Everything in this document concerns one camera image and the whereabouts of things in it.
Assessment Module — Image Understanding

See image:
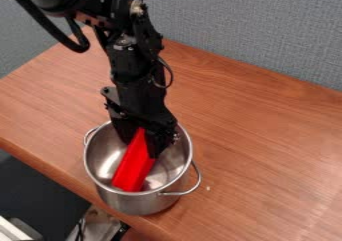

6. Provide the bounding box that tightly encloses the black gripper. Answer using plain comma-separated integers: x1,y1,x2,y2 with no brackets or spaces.
100,77,176,159

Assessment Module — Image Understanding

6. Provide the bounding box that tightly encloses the red plastic block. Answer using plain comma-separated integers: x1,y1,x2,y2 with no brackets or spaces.
111,128,155,192

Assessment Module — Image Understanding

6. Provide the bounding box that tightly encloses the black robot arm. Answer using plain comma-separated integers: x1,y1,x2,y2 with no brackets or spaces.
28,0,176,158

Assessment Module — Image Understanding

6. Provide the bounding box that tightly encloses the stainless steel pot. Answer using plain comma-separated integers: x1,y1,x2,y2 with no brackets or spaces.
83,122,202,216

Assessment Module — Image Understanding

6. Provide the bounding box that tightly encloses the white object at corner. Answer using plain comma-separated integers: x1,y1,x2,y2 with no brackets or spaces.
0,216,32,241

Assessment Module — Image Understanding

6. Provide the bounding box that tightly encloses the metal pot bail handle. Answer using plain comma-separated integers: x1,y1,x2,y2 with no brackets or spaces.
158,159,203,197

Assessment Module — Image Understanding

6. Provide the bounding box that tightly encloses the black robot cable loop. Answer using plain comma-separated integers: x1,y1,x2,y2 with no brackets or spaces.
1,0,91,54

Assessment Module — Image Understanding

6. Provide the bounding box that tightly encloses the grey table leg bracket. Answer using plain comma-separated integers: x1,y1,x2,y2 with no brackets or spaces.
66,205,130,241

